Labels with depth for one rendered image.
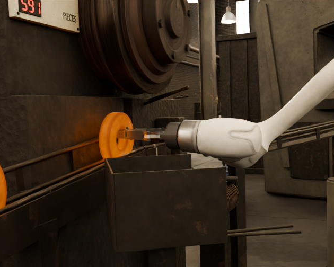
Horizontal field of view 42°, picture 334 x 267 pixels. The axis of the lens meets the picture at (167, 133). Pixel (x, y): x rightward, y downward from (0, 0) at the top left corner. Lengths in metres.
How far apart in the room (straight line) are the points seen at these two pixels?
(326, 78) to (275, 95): 2.93
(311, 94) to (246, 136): 0.21
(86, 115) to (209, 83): 9.13
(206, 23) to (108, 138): 9.39
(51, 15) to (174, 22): 0.38
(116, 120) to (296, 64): 2.94
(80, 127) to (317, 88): 0.64
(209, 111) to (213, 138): 9.22
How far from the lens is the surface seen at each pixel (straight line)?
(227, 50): 5.64
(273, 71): 4.09
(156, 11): 1.30
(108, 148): 1.21
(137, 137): 1.19
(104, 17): 1.28
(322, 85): 1.15
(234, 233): 0.83
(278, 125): 1.25
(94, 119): 1.30
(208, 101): 10.33
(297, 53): 4.04
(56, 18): 1.26
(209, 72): 10.35
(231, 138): 1.09
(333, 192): 1.91
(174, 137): 1.16
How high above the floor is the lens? 0.82
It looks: 3 degrees down
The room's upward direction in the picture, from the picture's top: 2 degrees counter-clockwise
